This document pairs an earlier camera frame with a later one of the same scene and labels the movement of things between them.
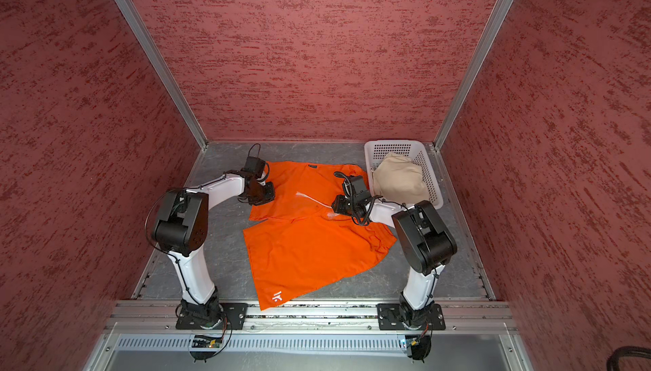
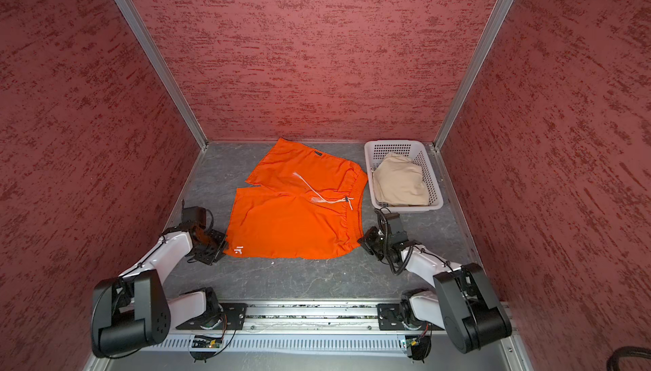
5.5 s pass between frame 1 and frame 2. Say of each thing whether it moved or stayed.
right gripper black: moved
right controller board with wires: stayed
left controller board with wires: stayed
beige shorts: stayed
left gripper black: moved
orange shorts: moved
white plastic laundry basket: stayed
